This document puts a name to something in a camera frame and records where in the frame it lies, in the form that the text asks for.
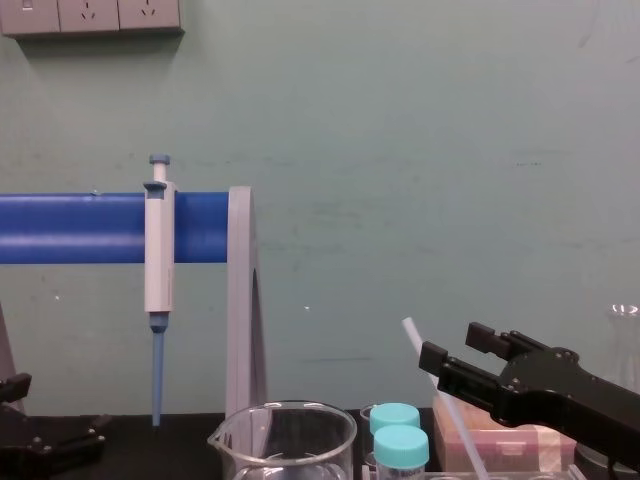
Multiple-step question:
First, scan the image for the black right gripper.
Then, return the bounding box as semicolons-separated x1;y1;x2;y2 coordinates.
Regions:
418;321;640;472

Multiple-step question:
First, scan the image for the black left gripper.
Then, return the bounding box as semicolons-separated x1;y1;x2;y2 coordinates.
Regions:
0;372;113;477

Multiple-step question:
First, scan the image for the white stirring rod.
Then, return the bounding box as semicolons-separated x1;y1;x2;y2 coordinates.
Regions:
400;316;495;480

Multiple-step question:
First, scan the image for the pink and brown box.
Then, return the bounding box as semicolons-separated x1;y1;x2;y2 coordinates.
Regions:
431;388;577;474

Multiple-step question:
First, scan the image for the teal capped vial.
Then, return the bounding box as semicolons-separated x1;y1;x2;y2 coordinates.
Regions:
373;424;431;480
368;402;422;437

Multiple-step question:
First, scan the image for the clear plastic rack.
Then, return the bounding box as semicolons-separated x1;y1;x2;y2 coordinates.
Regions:
359;462;585;480

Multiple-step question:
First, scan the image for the clear glass flask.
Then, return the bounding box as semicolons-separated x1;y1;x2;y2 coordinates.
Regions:
606;303;640;392

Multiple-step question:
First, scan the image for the blue pipette stand bar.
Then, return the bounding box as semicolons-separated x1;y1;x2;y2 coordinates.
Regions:
0;191;232;266

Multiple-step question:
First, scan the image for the white and blue pipette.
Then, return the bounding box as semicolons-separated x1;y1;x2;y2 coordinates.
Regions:
143;153;178;428

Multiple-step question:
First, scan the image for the clear glass beaker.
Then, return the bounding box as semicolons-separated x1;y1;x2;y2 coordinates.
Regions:
206;399;359;480

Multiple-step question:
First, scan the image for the grey pipette stand upright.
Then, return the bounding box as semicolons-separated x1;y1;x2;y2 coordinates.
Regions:
224;185;272;422

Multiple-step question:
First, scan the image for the grey wall socket panel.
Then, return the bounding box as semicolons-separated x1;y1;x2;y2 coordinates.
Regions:
0;0;186;39

